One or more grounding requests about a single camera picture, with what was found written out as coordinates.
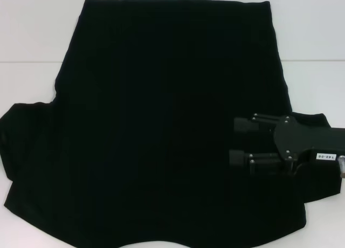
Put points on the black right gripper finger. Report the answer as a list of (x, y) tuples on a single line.
[(240, 158), (244, 126)]

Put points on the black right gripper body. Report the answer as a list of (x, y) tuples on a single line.
[(310, 143)]

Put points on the black t-shirt with FREE print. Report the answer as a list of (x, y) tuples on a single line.
[(161, 124)]

